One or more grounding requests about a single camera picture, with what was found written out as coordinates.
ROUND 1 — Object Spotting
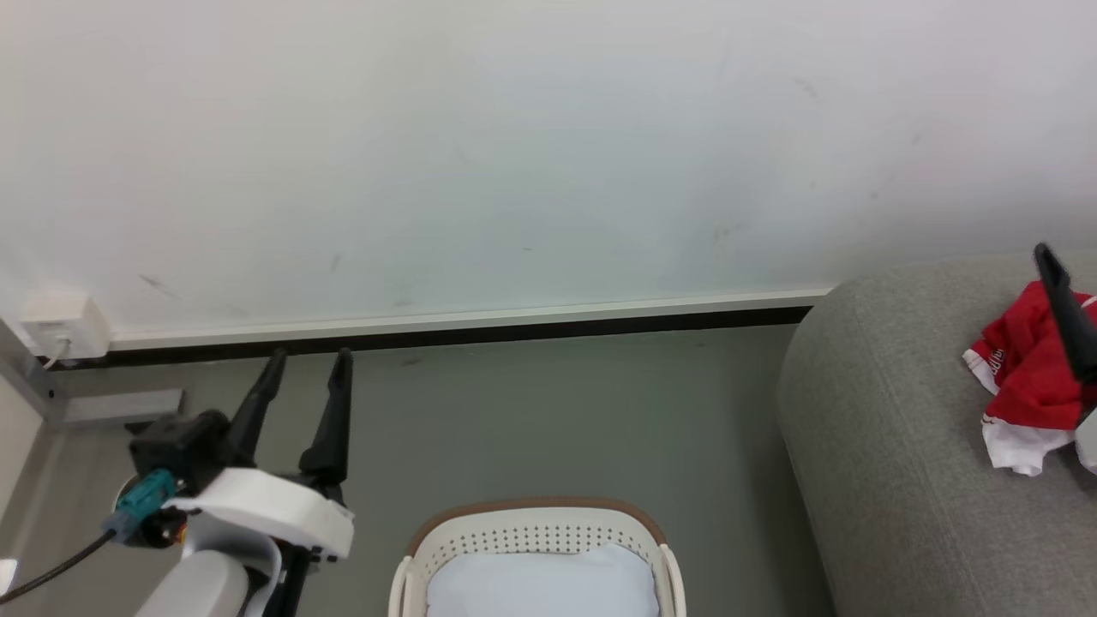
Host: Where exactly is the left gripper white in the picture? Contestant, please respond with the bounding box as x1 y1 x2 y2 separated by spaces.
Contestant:
163 347 357 563

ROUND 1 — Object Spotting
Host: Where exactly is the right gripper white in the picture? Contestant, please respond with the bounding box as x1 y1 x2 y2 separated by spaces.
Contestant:
1034 243 1097 477

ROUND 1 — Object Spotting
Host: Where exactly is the red and white jersey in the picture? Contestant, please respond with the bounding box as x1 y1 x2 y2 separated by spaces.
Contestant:
962 281 1097 477

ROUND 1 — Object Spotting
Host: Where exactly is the grey fabric sofa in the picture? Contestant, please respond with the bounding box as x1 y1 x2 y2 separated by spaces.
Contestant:
776 251 1097 617

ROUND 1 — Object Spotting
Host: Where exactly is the black baseboard strip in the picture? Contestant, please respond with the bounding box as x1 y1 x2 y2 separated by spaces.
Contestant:
51 306 815 369

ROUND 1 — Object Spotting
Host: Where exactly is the cream plastic laundry basket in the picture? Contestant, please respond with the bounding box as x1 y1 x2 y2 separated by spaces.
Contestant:
387 497 687 617

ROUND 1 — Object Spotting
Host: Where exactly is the white cloth in basket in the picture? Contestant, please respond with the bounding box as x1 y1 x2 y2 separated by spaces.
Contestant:
426 542 661 617

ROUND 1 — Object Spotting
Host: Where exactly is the teal cable connector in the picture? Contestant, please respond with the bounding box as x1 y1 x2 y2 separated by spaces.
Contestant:
103 469 177 546

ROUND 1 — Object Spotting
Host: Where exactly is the grey metal partition frame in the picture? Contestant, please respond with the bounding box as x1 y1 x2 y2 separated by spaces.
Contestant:
0 319 185 431

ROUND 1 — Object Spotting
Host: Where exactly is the white wall trim strip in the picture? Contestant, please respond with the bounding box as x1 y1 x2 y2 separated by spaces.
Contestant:
107 287 837 352

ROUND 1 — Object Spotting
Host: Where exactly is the white wall socket box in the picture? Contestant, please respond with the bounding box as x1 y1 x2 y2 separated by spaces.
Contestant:
19 291 112 361

